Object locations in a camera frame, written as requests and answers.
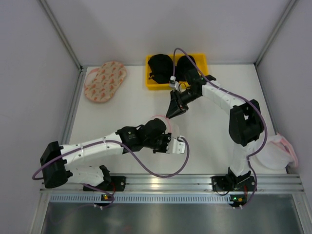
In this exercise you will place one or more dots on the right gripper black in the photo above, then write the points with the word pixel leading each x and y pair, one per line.
pixel 179 101

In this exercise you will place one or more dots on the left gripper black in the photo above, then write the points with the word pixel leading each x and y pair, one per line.
pixel 165 143

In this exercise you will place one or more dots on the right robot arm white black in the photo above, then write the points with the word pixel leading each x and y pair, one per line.
pixel 245 125

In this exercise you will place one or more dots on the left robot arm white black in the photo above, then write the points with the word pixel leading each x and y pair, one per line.
pixel 71 163

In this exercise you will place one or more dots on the black bra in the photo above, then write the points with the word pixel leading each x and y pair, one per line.
pixel 162 68

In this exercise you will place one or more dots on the patterned beige laundry bag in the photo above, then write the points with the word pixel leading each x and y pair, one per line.
pixel 102 83

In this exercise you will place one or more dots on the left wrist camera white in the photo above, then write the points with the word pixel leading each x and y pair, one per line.
pixel 177 146

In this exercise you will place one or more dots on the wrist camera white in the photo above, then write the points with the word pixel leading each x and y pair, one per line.
pixel 177 146
pixel 173 83

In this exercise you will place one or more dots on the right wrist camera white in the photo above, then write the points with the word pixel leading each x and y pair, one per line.
pixel 173 83

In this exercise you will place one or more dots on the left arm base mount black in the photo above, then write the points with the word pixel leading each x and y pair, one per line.
pixel 106 183

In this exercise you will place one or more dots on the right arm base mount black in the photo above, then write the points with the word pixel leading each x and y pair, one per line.
pixel 231 183

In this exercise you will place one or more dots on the slotted cable duct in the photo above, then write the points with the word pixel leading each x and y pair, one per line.
pixel 148 198

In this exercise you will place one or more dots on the aluminium rail front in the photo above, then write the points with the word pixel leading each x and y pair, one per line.
pixel 201 183

